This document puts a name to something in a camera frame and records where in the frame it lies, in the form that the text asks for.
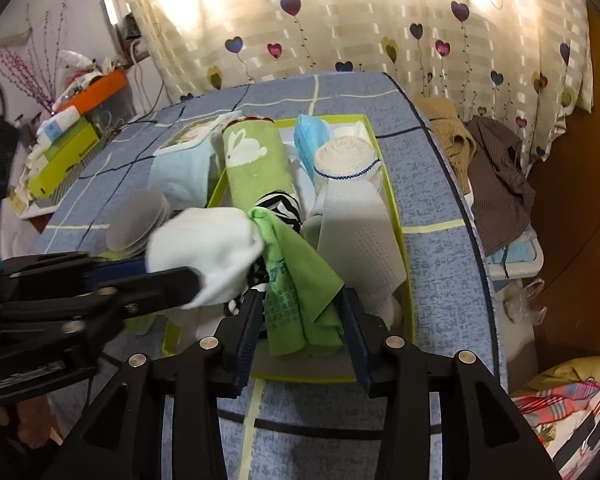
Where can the person left hand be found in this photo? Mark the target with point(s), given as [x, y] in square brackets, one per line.
[32, 419]

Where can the heart patterned curtain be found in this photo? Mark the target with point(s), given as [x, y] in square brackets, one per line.
[526, 63]

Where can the green rabbit towel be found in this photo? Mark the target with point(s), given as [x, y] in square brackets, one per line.
[256, 161]

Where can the pink branch decoration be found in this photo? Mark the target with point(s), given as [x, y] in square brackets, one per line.
[31, 71]

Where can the colourful plaid bag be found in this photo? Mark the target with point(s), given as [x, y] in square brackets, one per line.
[566, 420]

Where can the blue checked bed cover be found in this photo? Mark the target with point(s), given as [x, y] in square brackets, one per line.
[282, 430]

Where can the yellow green cardboard box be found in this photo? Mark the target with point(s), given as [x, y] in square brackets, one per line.
[51, 168]

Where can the brown clothes pile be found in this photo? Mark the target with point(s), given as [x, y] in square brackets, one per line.
[484, 155]

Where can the round plastic lidded container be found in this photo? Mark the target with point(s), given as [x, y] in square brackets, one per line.
[129, 230]

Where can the white tissue pack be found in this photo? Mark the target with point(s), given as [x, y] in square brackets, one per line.
[55, 126]

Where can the orange storage tray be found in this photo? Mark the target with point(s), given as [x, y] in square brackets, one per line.
[96, 93]

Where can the pale waffle towel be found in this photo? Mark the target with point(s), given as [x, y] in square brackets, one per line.
[350, 228]

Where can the blue face mask pack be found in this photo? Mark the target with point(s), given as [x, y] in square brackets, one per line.
[310, 133]

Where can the black white striped sock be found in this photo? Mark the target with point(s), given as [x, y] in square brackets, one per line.
[275, 209]

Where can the white side shelf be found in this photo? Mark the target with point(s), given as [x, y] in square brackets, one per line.
[25, 211]

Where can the wet wipes pack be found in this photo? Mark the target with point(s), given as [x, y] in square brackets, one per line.
[186, 168]

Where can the green microfiber cloth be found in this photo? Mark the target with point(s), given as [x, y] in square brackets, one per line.
[300, 318]

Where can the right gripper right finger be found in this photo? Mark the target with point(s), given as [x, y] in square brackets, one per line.
[375, 354]

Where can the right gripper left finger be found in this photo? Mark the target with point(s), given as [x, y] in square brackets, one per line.
[238, 336]

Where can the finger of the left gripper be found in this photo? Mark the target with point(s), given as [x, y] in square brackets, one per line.
[105, 267]
[150, 287]

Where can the clear plastic drawer bin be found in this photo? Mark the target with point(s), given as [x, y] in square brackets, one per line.
[114, 112]

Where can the green rimmed white box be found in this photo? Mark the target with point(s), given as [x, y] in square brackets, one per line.
[359, 126]

